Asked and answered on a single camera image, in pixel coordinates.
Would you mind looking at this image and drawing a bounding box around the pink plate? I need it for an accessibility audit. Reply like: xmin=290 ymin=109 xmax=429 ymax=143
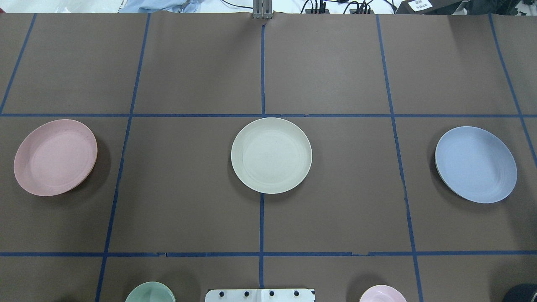
xmin=13 ymin=119 xmax=98 ymax=197

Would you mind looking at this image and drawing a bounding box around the aluminium frame post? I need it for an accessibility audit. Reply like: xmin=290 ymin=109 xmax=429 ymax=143
xmin=253 ymin=0 xmax=274 ymax=19

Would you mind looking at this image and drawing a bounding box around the light blue cloth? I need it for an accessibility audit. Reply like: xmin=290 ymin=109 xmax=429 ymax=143
xmin=117 ymin=0 xmax=210 ymax=13

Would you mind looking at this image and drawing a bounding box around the dark blue pot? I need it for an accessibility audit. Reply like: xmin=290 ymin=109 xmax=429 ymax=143
xmin=502 ymin=284 xmax=537 ymax=302

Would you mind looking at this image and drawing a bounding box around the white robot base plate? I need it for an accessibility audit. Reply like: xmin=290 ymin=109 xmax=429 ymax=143
xmin=205 ymin=288 xmax=316 ymax=302

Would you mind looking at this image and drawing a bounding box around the pink bowl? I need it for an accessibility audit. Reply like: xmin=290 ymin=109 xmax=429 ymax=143
xmin=359 ymin=285 xmax=407 ymax=302

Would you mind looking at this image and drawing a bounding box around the blue plate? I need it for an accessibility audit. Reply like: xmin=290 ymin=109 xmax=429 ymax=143
xmin=435 ymin=126 xmax=518 ymax=204

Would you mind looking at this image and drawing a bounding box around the cream plate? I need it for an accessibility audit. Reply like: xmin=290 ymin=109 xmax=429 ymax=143
xmin=230 ymin=118 xmax=313 ymax=194

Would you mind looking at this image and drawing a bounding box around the green bowl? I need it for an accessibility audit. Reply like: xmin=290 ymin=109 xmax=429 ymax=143
xmin=125 ymin=281 xmax=176 ymax=302

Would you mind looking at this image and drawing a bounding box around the black labelled box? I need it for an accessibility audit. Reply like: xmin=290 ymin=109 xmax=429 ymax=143
xmin=395 ymin=0 xmax=462 ymax=15

